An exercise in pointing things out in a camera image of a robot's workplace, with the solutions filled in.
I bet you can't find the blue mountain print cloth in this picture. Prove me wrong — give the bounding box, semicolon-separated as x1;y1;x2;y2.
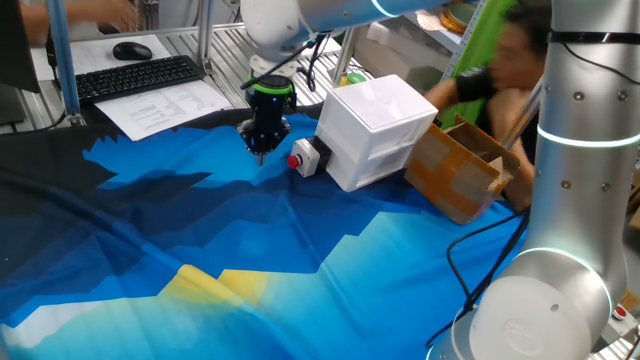
0;105;529;360

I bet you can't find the printed white paper sheet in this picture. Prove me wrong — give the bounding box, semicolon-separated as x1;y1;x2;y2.
29;33;173;83
94;79;233;143

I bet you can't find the silver aluminium frame post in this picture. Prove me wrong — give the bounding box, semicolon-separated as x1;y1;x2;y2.
195;0;218;74
501;74;547;151
329;27;359;87

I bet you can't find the person in black shirt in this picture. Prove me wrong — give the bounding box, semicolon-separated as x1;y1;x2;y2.
424;2;552;214

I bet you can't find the person's left forearm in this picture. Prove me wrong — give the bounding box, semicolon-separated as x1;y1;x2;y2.
498;139;537;213

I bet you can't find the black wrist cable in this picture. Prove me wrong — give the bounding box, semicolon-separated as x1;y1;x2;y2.
239;33;332;94

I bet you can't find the green wrist adapter ring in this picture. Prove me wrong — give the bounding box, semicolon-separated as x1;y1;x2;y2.
248;74;296;97

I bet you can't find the blue aluminium frame post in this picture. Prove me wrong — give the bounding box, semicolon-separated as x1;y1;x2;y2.
44;0;86;127

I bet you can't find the stack of coloured plates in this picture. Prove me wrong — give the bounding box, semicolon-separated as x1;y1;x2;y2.
439;2;478;36

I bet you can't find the taped brown cardboard box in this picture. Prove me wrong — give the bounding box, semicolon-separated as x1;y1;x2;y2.
403;113;522;226

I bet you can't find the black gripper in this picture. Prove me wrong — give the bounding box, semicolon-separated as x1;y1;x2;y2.
237;92;297;166

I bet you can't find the black computer mouse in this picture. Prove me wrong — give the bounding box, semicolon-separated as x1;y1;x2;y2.
112;41;154;62

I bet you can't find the black computer monitor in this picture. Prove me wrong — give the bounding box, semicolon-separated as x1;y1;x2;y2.
0;0;42;126

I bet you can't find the black computer keyboard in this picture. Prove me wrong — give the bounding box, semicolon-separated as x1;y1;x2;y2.
52;54;208;107

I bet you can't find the green fabric curtain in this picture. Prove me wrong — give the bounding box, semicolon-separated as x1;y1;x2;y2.
439;0;519;129

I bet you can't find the white metal shelf rack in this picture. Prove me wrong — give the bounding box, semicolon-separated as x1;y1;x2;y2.
399;0;489;84

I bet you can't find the beige storage box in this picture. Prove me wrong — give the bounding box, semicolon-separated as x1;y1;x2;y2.
352;24;447;94

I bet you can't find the long black robot cable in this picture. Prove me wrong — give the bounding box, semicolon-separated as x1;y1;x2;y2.
424;208;532;350

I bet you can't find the person's right forearm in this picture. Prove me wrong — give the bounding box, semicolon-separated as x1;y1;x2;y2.
424;78;459;112

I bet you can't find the small grey button box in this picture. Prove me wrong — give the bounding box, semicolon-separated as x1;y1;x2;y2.
601;299;640;347

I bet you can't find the person in white shirt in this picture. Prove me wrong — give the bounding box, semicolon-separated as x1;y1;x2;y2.
18;0;137;44

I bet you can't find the white plastic drawer unit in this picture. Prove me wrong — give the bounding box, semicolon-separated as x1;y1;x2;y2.
314;73;440;194

